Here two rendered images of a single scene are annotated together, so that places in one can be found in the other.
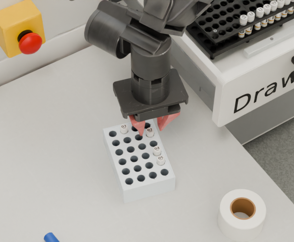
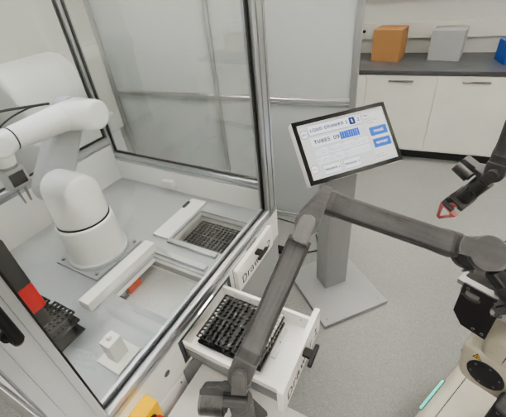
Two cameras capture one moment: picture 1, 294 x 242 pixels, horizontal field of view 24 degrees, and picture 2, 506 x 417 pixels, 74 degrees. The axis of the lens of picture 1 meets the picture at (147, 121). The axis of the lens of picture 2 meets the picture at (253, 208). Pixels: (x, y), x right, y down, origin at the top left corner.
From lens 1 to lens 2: 0.34 m
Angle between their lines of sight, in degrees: 25
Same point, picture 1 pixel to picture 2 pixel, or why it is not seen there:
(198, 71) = (259, 385)
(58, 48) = (166, 404)
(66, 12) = (165, 384)
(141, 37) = (234, 400)
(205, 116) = (268, 403)
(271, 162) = not seen: hidden behind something
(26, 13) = (148, 406)
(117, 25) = (217, 400)
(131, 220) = not seen: outside the picture
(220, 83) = (279, 394)
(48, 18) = (157, 395)
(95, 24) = (203, 405)
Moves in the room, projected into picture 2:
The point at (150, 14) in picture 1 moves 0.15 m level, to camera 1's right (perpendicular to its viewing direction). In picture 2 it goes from (236, 388) to (292, 354)
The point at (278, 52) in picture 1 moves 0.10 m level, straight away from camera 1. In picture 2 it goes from (296, 357) to (284, 326)
